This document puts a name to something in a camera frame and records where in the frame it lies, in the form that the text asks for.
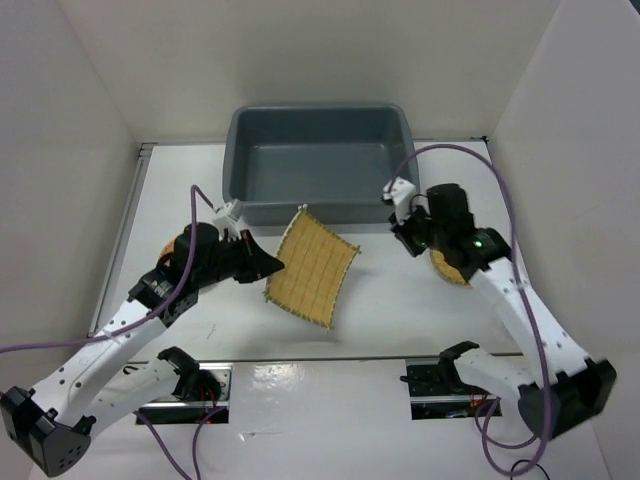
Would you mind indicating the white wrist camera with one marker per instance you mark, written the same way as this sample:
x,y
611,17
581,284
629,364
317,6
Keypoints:
x,y
398,192
229,219

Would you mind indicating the grey plastic bin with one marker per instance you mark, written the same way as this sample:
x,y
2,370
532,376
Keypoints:
x,y
336,158

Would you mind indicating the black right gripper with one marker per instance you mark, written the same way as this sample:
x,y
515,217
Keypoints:
x,y
401,232

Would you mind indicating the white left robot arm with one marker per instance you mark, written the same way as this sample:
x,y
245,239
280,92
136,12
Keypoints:
x,y
55,421

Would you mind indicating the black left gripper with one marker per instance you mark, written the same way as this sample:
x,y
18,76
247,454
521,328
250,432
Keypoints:
x,y
257,263

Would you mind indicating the round orange woven plate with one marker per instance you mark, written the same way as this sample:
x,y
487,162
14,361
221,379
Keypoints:
x,y
166,253

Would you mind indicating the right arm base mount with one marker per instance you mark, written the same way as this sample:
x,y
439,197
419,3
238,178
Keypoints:
x,y
432,398

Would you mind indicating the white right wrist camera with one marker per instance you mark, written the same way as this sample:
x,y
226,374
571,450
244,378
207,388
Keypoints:
x,y
398,192

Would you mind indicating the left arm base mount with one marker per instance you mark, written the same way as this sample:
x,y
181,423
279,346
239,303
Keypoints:
x,y
210,395

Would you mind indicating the square woven bamboo tray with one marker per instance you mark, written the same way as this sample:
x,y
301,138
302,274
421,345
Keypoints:
x,y
316,262

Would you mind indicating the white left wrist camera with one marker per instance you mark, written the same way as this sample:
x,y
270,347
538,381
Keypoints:
x,y
229,219

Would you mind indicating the round yellow bamboo plate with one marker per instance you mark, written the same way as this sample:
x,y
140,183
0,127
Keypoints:
x,y
445,271

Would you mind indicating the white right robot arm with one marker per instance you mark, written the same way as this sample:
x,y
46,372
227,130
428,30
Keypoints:
x,y
562,386

